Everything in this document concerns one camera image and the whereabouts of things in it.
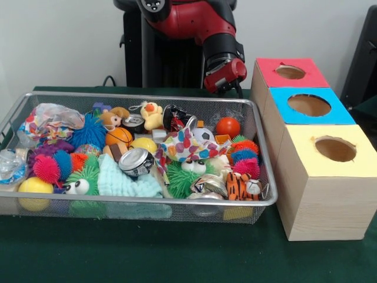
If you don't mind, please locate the orange tiger plush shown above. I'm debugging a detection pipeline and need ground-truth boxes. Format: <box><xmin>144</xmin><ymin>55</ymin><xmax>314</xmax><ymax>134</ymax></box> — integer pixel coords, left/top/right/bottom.
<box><xmin>226</xmin><ymin>172</ymin><xmax>263</xmax><ymax>201</ymax></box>

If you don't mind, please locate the small soccer ball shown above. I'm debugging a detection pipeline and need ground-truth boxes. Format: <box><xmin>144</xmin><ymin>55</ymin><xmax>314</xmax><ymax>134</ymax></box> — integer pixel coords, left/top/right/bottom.
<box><xmin>196</xmin><ymin>129</ymin><xmax>216</xmax><ymax>142</ymax></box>

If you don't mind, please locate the polka-dot crumpled cloth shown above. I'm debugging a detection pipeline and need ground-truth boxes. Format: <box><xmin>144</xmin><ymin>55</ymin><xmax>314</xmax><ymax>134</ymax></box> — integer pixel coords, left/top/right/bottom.
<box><xmin>155</xmin><ymin>126</ymin><xmax>233</xmax><ymax>177</ymax></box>

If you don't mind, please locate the wooden box with three holes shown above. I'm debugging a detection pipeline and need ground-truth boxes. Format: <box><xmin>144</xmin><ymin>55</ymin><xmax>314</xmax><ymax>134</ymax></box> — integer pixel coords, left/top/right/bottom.
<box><xmin>249</xmin><ymin>57</ymin><xmax>377</xmax><ymax>242</ymax></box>

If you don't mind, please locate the dark green side tablecloth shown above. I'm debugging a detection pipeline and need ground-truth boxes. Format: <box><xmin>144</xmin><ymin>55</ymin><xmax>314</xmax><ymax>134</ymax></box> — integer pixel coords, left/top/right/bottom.
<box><xmin>350</xmin><ymin>94</ymin><xmax>377</xmax><ymax>139</ymax></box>

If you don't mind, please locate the red-orange ball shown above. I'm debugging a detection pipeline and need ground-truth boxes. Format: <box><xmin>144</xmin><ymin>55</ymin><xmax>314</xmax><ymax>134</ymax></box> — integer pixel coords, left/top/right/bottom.
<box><xmin>216</xmin><ymin>117</ymin><xmax>242</xmax><ymax>137</ymax></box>

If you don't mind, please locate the yellow duck plush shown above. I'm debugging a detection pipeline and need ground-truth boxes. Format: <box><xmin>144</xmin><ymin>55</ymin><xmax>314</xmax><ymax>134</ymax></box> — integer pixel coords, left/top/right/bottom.
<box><xmin>140</xmin><ymin>101</ymin><xmax>164</xmax><ymax>131</ymax></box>

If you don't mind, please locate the black upright panel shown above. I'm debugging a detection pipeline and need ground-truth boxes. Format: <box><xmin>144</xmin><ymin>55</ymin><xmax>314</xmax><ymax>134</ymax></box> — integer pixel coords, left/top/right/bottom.
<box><xmin>340</xmin><ymin>4</ymin><xmax>377</xmax><ymax>111</ymax></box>

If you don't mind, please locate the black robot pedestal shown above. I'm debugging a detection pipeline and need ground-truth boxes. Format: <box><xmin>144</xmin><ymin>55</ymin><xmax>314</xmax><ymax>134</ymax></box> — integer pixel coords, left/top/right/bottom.
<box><xmin>119</xmin><ymin>0</ymin><xmax>207</xmax><ymax>88</ymax></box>

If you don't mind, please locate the plain yellow ball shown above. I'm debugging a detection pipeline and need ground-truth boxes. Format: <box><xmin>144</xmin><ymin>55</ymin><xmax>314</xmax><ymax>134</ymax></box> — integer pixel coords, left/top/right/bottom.
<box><xmin>129</xmin><ymin>137</ymin><xmax>158</xmax><ymax>153</ymax></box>

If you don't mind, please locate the crushed silver can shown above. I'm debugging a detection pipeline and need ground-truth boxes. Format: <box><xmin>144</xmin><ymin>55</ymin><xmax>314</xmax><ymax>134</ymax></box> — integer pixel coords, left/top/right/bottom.
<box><xmin>118</xmin><ymin>147</ymin><xmax>156</xmax><ymax>177</ymax></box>

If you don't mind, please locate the silver wire mesh bin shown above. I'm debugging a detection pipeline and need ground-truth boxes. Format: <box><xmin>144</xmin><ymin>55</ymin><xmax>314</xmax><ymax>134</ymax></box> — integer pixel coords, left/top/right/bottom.
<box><xmin>0</xmin><ymin>91</ymin><xmax>279</xmax><ymax>225</ymax></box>

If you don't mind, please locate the mint green cloth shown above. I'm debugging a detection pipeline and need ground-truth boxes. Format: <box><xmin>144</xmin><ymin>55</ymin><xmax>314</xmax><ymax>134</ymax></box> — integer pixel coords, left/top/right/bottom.
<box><xmin>97</xmin><ymin>153</ymin><xmax>164</xmax><ymax>198</ymax></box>

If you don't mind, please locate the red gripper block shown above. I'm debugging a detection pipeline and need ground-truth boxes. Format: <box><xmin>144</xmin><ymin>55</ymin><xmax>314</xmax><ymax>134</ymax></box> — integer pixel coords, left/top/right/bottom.
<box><xmin>203</xmin><ymin>58</ymin><xmax>247</xmax><ymax>100</ymax></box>

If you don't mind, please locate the blue spiky ball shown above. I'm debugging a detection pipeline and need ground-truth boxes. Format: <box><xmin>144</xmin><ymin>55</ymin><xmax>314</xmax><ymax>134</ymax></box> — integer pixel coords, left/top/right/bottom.
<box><xmin>70</xmin><ymin>114</ymin><xmax>108</xmax><ymax>149</ymax></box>

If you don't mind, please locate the small orange basketball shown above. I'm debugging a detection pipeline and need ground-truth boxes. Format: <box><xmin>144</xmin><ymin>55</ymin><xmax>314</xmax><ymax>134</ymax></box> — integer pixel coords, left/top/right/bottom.
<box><xmin>105</xmin><ymin>127</ymin><xmax>134</xmax><ymax>147</ymax></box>

